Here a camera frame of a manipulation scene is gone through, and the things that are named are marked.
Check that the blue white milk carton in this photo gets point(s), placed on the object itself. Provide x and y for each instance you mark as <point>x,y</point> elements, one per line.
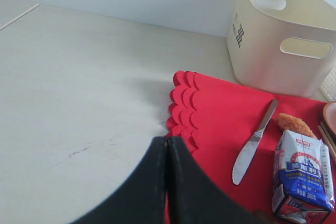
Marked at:
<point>303,186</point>

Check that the wooden chopstick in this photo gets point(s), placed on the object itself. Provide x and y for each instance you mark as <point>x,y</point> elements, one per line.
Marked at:
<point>329,135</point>
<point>328,143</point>

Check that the left wooden chopstick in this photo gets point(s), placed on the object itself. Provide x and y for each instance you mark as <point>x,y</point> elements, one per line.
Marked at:
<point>328,143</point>

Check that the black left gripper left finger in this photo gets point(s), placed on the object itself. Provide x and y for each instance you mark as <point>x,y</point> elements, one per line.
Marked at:
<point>141,198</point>

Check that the fried chicken nugget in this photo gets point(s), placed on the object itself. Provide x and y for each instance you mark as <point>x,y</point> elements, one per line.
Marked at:
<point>291,123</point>

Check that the red scalloped tablecloth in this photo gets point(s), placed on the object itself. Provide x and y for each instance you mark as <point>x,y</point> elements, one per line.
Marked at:
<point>215,118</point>

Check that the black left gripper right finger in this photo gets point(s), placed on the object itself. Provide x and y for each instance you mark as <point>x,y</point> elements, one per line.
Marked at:
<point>192,196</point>

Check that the metal butter knife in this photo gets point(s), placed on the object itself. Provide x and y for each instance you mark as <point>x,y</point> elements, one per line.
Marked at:
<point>247,153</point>

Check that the brown round plate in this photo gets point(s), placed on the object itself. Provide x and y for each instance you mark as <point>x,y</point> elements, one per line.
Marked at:
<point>329,113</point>

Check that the cream plastic storage bin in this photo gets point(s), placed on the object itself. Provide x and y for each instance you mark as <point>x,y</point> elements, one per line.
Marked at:
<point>282,46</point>

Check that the right wooden chopstick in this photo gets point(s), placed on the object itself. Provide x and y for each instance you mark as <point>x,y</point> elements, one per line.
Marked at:
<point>329,135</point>

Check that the white perforated plastic basket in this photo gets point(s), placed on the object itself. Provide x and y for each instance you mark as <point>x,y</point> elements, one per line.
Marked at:
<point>328,86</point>

